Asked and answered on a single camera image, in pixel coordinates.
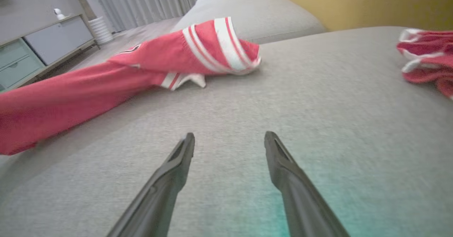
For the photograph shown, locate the grey and teal cabinet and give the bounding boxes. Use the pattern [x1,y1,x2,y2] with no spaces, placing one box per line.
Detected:
[0,13,99,92]

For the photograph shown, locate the grey curtain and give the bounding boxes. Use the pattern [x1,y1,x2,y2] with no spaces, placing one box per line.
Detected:
[76,0,206,32]

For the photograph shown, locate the large grey sofa seat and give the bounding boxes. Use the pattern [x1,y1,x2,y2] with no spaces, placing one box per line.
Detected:
[0,25,453,237]

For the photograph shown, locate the white ribbed cylinder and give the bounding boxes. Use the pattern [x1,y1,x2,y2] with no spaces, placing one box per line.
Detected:
[88,16,114,46]

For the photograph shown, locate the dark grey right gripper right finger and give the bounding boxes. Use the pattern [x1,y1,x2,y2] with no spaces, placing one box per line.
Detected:
[264,131,351,237]

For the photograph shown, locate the grey sofa cushion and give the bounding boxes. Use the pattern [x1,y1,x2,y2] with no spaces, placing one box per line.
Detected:
[170,0,328,45]

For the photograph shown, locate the yellow sofa back cushion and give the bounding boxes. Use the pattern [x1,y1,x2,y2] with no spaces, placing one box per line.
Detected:
[272,0,453,32]

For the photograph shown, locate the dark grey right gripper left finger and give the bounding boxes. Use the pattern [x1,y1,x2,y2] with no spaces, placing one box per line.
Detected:
[106,132,196,237]

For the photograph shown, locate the red shorts with white stripe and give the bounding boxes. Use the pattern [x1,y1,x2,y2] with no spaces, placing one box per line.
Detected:
[396,28,453,100]

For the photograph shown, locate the red and white striped jersey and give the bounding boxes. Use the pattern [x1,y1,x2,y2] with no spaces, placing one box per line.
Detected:
[0,17,262,156]

